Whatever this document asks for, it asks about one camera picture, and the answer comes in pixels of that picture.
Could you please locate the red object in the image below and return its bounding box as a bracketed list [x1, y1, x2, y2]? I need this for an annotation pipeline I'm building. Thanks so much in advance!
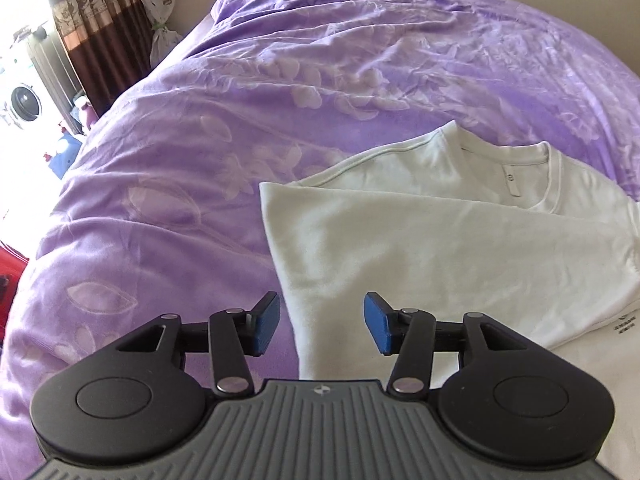
[0, 241, 30, 356]

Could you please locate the blue plastic container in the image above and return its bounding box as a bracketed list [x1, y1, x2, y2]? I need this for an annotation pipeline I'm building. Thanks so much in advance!
[42, 132, 85, 182]

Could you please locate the purple floral blanket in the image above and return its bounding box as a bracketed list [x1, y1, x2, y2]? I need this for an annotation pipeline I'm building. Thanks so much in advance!
[0, 0, 640, 480]

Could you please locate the brown striped curtain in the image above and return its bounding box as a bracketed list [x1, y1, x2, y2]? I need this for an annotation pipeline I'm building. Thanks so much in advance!
[37, 0, 154, 117]

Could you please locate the white printed t-shirt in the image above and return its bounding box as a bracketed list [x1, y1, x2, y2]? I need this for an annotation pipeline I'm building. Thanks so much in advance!
[259, 120, 640, 480]

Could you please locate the white washing machine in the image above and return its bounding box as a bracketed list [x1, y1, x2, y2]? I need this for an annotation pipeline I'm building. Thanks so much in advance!
[0, 65, 55, 131]

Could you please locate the pink bottle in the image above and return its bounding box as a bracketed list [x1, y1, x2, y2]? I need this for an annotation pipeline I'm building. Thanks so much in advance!
[74, 94, 99, 137]

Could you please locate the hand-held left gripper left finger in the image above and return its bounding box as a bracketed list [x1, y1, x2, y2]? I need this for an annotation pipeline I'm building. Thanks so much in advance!
[116, 291, 281, 395]

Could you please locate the grey ribbed panel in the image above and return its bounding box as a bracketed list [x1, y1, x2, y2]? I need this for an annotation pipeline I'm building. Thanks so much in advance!
[20, 32, 81, 117]

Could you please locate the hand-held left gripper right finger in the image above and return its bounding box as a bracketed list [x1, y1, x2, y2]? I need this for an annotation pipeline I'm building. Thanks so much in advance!
[363, 291, 527, 395]

